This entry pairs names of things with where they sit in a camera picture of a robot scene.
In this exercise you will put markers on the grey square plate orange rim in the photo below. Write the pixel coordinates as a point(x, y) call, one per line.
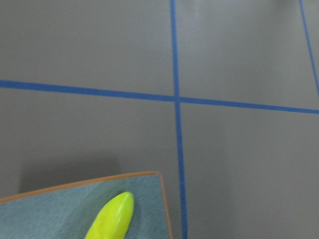
point(67, 211)

